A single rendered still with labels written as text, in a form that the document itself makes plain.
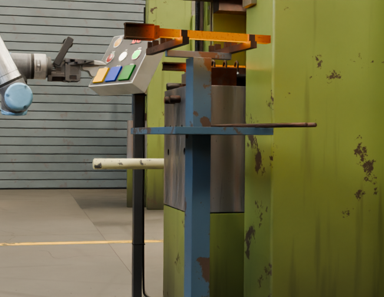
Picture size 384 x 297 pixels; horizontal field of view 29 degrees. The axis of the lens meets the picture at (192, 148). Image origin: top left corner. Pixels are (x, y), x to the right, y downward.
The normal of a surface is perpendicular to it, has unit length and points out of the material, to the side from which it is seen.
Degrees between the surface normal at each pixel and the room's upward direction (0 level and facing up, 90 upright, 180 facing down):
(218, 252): 90
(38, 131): 90
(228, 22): 90
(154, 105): 90
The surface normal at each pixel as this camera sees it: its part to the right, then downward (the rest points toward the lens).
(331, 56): 0.27, 0.01
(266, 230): -0.96, 0.00
